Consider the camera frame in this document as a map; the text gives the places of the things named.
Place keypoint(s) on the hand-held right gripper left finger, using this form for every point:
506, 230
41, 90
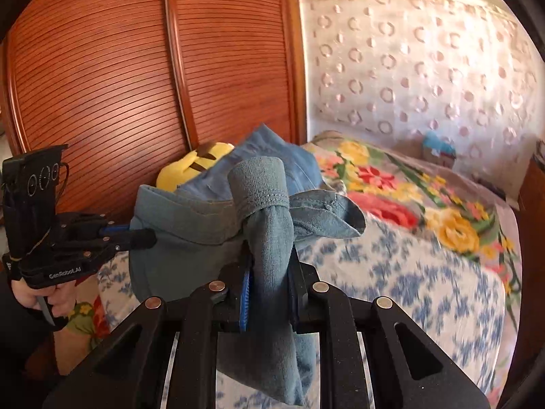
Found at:
245, 302

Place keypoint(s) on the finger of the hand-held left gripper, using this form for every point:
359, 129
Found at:
136, 239
117, 230

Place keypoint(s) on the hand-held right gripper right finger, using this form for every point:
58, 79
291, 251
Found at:
302, 298

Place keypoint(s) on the grey-blue pants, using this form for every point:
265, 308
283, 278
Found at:
272, 238

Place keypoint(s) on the person's left hand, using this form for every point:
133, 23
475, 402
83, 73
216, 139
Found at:
61, 302

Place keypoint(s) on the yellow plush toy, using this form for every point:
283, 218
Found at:
183, 170

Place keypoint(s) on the bed with floral cover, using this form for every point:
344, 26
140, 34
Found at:
425, 196
404, 298

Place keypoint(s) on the blue denim jeans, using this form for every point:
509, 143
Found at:
293, 157

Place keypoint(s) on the wooden slatted wardrobe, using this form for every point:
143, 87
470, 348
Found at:
106, 72

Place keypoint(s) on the cardboard box with blue cloth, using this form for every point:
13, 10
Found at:
438, 149

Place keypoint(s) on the circle-patterned sheer curtain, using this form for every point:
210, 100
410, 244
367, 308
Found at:
404, 59

